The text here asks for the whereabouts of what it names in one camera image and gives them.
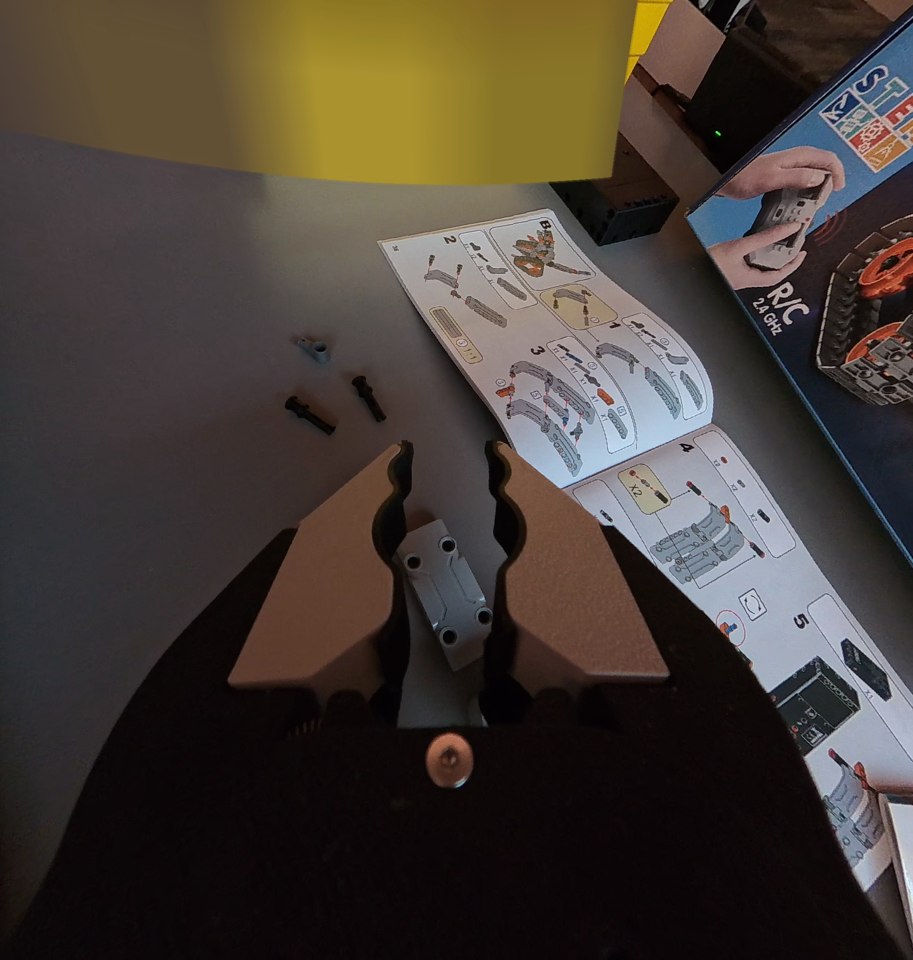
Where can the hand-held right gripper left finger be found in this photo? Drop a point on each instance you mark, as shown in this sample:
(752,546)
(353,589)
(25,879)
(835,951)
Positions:
(329,600)

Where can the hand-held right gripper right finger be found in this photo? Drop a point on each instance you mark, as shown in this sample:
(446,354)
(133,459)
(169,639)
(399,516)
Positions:
(576,600)

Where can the black long pin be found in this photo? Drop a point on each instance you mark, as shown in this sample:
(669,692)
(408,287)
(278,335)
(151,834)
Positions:
(369,397)
(310,416)

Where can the small grey connector brick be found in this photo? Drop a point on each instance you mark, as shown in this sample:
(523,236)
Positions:
(315,349)

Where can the black battery box brick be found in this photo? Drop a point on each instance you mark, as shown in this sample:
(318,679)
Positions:
(629,214)

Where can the yellow plastic bin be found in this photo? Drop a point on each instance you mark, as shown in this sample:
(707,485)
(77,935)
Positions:
(651,37)

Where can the grey desk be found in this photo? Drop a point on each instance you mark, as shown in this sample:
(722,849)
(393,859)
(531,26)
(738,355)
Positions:
(164,300)

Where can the white instruction booklet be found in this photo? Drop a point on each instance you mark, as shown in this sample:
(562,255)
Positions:
(539,337)

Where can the blue robot kit box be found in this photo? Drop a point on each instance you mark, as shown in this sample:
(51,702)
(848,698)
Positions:
(861,412)

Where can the black electronic box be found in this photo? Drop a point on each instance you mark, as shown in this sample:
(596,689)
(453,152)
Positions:
(741,97)

